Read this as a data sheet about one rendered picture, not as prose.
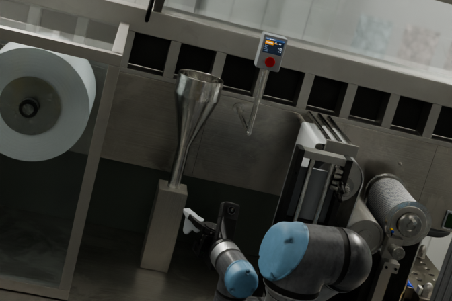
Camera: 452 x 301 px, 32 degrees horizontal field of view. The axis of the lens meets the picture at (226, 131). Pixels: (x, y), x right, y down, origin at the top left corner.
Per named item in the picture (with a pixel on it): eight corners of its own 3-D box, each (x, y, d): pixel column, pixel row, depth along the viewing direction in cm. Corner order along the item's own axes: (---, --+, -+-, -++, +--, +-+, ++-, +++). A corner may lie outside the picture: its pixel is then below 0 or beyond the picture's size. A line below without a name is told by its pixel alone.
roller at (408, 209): (385, 237, 243) (397, 203, 240) (364, 206, 268) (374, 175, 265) (420, 244, 245) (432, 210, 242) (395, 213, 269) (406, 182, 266)
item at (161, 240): (131, 269, 244) (174, 95, 229) (132, 250, 257) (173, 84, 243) (175, 278, 246) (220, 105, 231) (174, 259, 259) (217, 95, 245)
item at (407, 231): (395, 236, 241) (401, 213, 239) (393, 233, 243) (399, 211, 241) (419, 238, 242) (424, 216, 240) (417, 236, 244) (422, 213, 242)
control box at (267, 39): (255, 68, 225) (265, 34, 222) (253, 64, 231) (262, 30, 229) (279, 74, 226) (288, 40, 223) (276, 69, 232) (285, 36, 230)
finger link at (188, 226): (169, 224, 208) (192, 242, 202) (177, 204, 207) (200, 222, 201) (177, 224, 210) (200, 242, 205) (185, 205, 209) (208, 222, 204)
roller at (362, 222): (340, 251, 243) (352, 216, 240) (323, 220, 268) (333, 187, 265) (377, 259, 245) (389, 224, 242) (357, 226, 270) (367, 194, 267)
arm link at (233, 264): (223, 302, 179) (233, 268, 177) (210, 278, 189) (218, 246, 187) (255, 304, 182) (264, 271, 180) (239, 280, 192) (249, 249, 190)
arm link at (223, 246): (221, 244, 187) (251, 252, 191) (216, 236, 191) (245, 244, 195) (210, 272, 189) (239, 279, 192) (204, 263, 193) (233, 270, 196)
